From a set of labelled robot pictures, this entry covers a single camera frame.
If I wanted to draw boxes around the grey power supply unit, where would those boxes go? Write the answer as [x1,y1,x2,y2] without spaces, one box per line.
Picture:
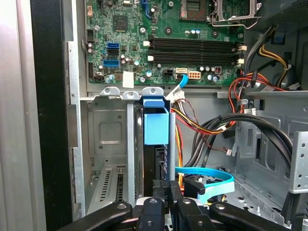
[261,0,308,25]

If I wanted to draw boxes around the blue data wire black plug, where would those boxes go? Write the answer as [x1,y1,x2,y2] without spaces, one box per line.
[174,167,235,205]

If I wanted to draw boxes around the yellow black power wires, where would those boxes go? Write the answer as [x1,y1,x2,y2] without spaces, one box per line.
[256,43,301,90]

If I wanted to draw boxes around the white paper sticker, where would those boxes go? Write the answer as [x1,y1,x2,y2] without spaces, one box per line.
[122,70,135,89]

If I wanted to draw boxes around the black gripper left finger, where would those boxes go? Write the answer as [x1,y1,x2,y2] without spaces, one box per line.
[56,179,170,231]

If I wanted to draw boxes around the black square chipset chip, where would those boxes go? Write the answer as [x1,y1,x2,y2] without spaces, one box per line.
[112,15,128,32]

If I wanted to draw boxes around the green motherboard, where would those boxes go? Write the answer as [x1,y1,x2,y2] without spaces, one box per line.
[84,0,247,87]

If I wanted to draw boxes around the grey metal drive cage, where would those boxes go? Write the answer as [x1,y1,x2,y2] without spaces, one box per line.
[287,129,308,195]

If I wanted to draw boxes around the thick black cable bundle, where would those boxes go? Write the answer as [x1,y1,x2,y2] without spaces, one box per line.
[191,113,294,176]

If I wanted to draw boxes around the red yellow orange power wire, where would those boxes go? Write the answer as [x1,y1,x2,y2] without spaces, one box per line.
[170,107,186,192]

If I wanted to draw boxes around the grey metal disk bay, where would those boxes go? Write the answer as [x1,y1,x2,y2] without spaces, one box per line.
[79,86,178,210]

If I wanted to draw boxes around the black open PC case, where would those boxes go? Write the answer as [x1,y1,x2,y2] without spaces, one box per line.
[30,0,308,231]

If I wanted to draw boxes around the black RAM slot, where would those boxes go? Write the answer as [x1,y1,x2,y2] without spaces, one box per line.
[150,51,241,59]
[147,55,245,65]
[148,35,243,44]
[143,40,247,51]

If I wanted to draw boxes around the blue expansion slot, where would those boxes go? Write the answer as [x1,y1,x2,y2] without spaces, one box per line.
[141,0,152,19]

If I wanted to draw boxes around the hard disk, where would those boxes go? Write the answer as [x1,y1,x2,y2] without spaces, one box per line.
[133,95,170,199]

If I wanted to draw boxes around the CPU socket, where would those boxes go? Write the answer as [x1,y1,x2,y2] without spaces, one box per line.
[179,0,209,22]

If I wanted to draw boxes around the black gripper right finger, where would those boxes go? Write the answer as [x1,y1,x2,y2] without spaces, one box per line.
[169,180,292,231]

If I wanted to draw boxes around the blue wire white tag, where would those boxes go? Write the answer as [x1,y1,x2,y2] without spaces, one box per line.
[167,73,189,100]

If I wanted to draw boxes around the metal socket cover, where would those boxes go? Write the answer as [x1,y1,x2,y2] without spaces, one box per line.
[211,0,263,27]

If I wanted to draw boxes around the red orange wire bundle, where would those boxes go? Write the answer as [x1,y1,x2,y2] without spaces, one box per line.
[228,71,288,116]

